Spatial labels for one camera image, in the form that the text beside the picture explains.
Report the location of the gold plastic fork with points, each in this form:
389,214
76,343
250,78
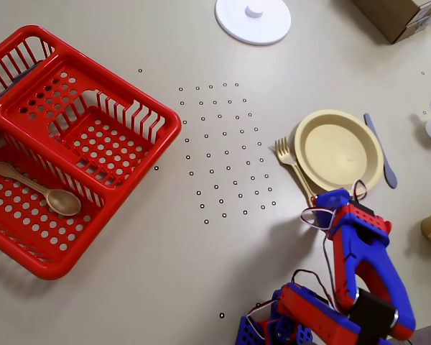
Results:
283,156

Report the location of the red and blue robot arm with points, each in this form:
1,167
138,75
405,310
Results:
377,266

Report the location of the gold plastic plate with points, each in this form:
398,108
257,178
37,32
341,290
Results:
337,151

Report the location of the grey plastic knife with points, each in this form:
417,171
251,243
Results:
389,176

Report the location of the red plastic dish basket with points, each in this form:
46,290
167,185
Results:
174,124

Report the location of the brown cardboard box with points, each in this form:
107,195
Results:
391,14

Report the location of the white round disc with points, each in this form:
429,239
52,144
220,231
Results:
237,25

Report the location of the tan wooden spoon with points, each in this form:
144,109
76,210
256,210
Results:
62,203

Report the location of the grey utensil lying in basket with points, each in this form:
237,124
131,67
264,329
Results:
21,77

